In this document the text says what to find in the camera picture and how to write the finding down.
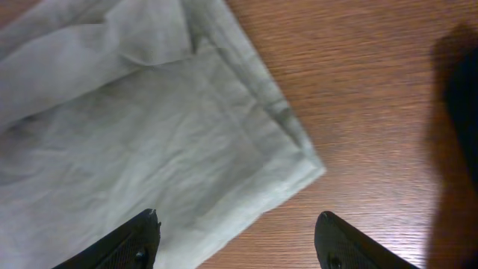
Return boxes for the khaki green cargo shorts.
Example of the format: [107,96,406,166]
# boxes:
[1,0,325,268]

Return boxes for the black garment pile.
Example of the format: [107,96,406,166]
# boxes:
[426,23,477,268]

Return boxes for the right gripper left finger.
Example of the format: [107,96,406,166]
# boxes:
[54,208,161,269]

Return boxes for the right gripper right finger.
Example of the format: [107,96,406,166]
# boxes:
[314,211,418,269]

